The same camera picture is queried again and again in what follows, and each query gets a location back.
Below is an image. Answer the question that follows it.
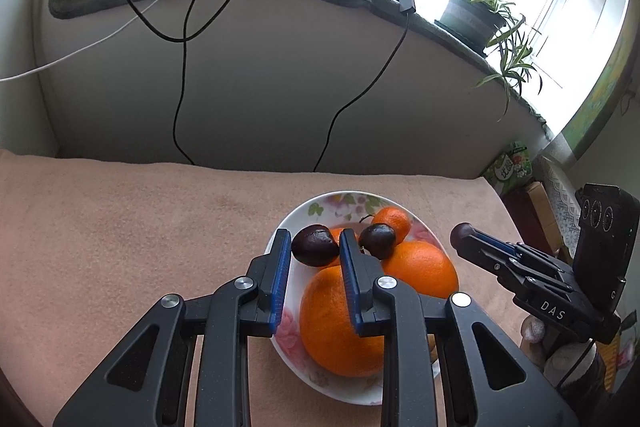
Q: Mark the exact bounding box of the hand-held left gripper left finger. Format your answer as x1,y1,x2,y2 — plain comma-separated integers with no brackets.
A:
52,228,292,427

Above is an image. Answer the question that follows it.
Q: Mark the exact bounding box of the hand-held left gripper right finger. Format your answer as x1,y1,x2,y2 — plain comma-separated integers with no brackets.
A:
339,229,580,427

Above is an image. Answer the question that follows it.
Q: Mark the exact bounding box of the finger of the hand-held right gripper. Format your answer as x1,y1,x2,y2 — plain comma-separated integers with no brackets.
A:
464,238,577,304
471,228,576,284

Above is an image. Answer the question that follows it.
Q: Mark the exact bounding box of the dark purple plum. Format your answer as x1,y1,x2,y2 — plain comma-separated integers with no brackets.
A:
291,224,337,267
449,222,475,250
359,223,397,259

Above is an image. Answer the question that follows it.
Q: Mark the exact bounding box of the medium mandarin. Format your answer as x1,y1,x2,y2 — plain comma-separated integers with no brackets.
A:
327,227,346,268

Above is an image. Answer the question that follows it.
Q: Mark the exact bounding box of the mandarin with stem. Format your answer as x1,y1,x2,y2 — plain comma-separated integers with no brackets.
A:
371,206,412,244

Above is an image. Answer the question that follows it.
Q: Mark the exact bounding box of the white floral plate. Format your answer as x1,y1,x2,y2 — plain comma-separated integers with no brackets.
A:
270,191,453,406

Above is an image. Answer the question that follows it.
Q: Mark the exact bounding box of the person's right hand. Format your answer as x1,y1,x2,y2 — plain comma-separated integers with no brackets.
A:
520,314,608,393

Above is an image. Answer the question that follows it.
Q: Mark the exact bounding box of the large orange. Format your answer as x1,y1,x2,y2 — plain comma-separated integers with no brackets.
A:
300,265,396,378

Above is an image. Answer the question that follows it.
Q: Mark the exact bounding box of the brown cardboard box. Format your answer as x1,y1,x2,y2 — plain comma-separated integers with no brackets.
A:
502,181,561,253

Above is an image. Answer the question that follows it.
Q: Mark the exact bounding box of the white patterned cloth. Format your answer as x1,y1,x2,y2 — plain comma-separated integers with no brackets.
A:
542,155,583,258

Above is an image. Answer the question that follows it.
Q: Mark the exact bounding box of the smaller orange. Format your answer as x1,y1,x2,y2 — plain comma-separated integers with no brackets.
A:
382,241,459,300

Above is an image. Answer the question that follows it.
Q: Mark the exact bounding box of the green snack packet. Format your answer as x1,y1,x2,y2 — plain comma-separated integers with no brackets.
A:
482,141,533,195

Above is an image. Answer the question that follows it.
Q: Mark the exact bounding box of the green yellow patterned cloth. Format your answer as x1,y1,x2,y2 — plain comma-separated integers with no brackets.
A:
565,52,640,158

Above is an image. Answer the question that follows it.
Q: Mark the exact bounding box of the green spider plant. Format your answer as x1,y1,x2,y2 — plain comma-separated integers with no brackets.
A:
422,0,546,122

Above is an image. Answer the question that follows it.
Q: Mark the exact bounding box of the dark plant pot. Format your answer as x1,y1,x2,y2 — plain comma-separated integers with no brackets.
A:
434,0,506,55

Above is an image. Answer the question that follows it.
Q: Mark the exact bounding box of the black adapter cable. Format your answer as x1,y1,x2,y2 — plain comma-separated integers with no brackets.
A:
312,9,412,172

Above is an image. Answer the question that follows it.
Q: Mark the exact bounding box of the looping black cable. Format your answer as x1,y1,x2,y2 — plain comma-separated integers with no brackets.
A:
82,0,278,166

